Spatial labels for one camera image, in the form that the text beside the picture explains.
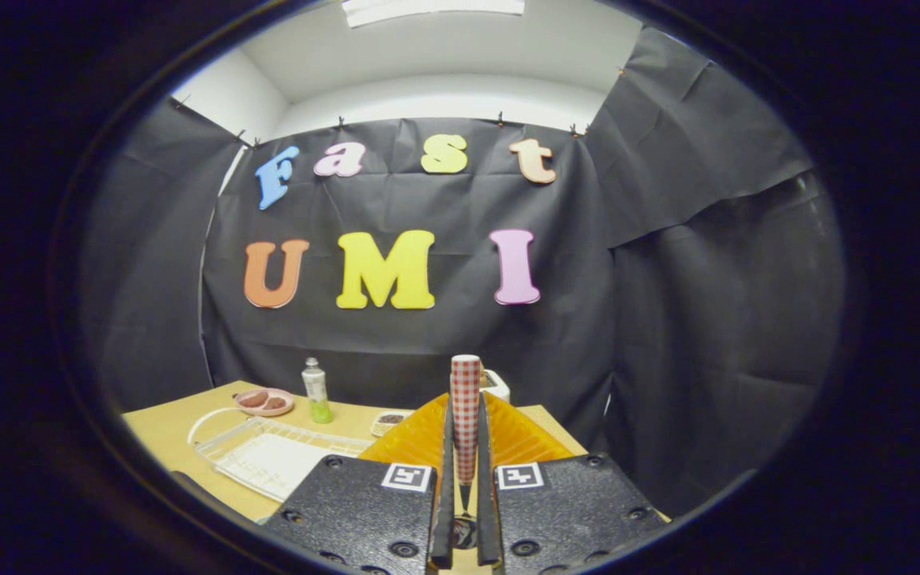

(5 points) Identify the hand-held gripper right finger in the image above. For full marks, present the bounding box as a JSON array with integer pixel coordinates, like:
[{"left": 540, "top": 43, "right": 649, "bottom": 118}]
[{"left": 476, "top": 391, "right": 670, "bottom": 575}]

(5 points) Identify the red checked handle spoon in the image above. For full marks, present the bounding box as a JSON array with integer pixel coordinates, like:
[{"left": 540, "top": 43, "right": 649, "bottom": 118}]
[{"left": 450, "top": 355, "right": 482, "bottom": 552}]

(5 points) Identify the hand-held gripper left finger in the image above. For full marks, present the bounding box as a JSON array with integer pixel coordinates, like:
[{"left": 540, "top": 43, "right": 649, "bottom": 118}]
[{"left": 259, "top": 391, "right": 457, "bottom": 575}]

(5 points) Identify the pink shallow dish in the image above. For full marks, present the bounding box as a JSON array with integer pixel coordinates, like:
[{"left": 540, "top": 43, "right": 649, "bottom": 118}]
[{"left": 234, "top": 387, "right": 295, "bottom": 418}]

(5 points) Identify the clear bottle green liquid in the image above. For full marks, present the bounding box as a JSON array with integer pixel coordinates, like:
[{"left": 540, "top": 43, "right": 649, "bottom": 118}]
[{"left": 302, "top": 357, "right": 333, "bottom": 424}]

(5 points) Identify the cream white toaster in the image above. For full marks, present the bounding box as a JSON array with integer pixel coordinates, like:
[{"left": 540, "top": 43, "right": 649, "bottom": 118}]
[{"left": 480, "top": 369, "right": 511, "bottom": 404}]

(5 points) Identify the small white compartment tray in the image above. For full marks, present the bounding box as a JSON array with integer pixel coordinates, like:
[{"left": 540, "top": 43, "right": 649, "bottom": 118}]
[{"left": 370, "top": 410, "right": 414, "bottom": 438}]

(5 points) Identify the white wire dish rack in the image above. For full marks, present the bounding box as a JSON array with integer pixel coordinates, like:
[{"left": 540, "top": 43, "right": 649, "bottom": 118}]
[{"left": 187, "top": 407, "right": 377, "bottom": 504}]

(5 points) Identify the black backdrop cloth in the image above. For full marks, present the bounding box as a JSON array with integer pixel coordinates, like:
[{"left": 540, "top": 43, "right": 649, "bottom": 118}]
[{"left": 81, "top": 28, "right": 848, "bottom": 520}]

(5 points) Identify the white ceiling light panel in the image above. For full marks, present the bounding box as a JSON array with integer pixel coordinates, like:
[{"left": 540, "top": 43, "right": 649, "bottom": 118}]
[{"left": 340, "top": 0, "right": 526, "bottom": 29}]

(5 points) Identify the white drying mat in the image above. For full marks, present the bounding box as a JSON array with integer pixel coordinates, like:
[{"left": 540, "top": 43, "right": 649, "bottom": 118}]
[{"left": 232, "top": 434, "right": 333, "bottom": 502}]

